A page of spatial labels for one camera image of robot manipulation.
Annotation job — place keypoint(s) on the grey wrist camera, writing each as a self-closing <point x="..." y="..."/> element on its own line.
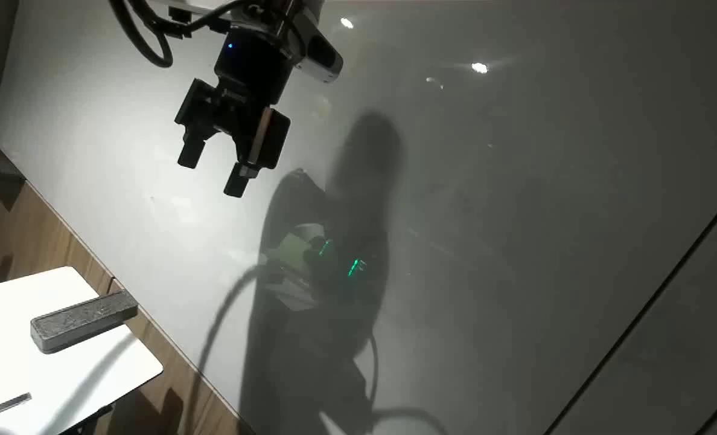
<point x="312" y="51"/>

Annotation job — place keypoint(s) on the dark grey whiteboard duster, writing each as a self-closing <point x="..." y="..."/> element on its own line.
<point x="78" y="322"/>

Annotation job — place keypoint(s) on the white glossy whiteboard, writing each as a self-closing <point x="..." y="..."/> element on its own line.
<point x="501" y="218"/>

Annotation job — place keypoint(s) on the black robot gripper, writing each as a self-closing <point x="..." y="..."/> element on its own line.
<point x="262" y="70"/>

